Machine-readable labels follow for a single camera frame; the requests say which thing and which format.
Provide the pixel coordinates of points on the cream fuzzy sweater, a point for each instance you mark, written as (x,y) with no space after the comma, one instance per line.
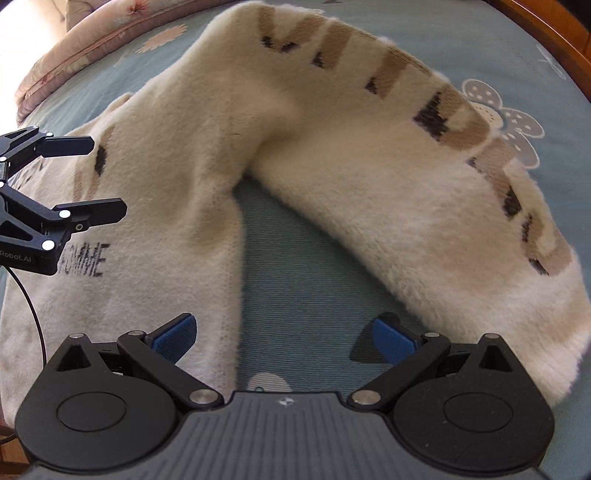
(369,161)

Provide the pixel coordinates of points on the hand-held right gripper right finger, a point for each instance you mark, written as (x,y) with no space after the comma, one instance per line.
(392,339)

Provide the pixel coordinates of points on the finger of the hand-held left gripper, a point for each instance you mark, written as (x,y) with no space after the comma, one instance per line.
(99,210)
(64,145)

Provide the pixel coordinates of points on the wooden bed frame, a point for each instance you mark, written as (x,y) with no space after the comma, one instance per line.
(554,41)

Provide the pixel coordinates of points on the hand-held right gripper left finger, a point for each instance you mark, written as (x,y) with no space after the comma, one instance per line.
(178,338)

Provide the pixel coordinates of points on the pink floral quilt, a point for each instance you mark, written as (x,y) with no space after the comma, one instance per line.
(92,41)

